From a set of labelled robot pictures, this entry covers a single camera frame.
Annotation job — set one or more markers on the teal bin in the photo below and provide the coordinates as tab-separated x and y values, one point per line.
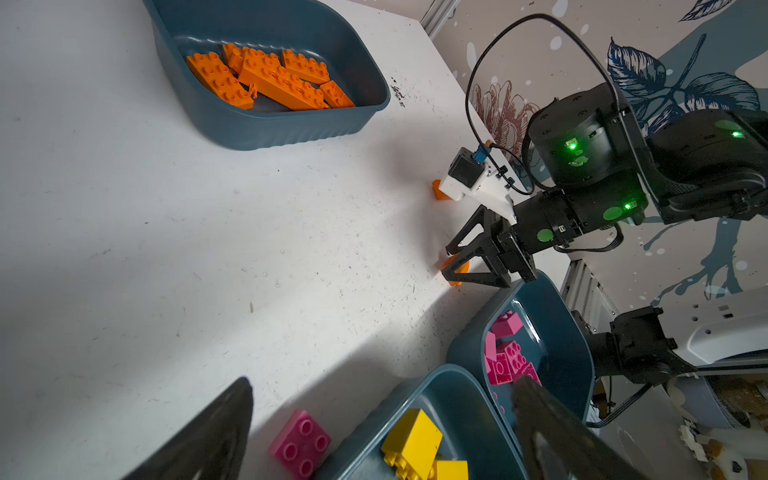
311	28
456	403
550	339

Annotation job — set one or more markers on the near left teal bin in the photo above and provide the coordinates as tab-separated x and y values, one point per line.
456	403

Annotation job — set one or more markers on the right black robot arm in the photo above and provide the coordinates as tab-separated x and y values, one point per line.
605	169

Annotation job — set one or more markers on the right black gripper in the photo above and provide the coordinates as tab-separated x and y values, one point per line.
544	221

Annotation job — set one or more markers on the near right teal bin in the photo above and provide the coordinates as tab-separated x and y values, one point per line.
550	339

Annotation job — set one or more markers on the far teal bin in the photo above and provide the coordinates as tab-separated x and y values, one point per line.
311	28

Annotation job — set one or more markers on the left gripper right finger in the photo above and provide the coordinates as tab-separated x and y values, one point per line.
555	444

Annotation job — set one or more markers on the yellow square lego brick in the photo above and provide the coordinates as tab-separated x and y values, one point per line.
411	446

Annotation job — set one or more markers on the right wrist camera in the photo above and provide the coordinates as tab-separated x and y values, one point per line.
470	174

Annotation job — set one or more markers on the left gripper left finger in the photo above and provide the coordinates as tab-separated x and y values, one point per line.
211	446

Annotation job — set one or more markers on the orange long lego brick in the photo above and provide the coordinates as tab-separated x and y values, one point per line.
264	73
234	57

